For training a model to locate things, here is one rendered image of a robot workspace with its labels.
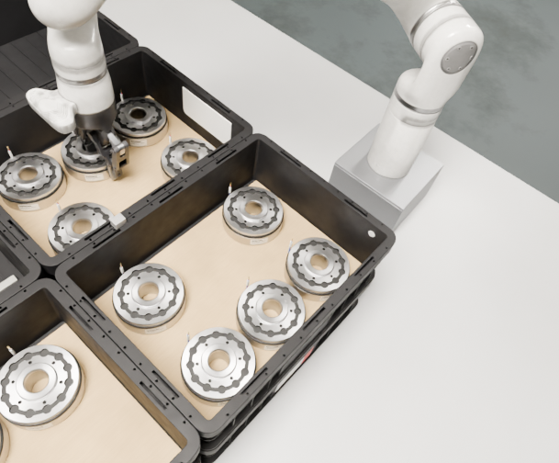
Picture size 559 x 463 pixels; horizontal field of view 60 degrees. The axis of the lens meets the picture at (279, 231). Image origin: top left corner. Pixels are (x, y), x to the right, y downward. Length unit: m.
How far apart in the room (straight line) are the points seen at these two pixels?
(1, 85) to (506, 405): 1.11
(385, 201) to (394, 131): 0.14
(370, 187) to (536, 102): 2.02
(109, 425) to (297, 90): 0.91
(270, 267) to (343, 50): 2.06
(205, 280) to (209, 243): 0.07
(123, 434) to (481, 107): 2.34
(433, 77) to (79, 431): 0.72
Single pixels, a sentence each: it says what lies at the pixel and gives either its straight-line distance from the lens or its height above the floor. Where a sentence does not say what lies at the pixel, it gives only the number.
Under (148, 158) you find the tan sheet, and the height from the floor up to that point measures 0.83.
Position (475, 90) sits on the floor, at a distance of 2.80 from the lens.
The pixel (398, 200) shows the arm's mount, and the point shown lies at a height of 0.80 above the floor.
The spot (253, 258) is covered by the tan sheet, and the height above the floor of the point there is 0.83.
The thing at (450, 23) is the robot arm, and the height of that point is 1.13.
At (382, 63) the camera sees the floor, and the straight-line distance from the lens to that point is 2.73.
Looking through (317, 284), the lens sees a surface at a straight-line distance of 0.76.
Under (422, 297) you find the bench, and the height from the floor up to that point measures 0.70.
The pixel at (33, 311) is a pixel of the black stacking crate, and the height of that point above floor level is 0.89.
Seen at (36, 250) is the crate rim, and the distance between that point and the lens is 0.72.
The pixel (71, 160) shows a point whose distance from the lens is 0.91.
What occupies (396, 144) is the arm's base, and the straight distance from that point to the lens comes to 0.94.
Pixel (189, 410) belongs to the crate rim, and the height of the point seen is 0.93.
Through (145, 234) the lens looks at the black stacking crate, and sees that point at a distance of 0.76.
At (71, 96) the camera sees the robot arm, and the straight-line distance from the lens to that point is 0.77.
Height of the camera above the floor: 1.51
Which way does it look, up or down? 55 degrees down
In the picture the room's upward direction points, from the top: 13 degrees clockwise
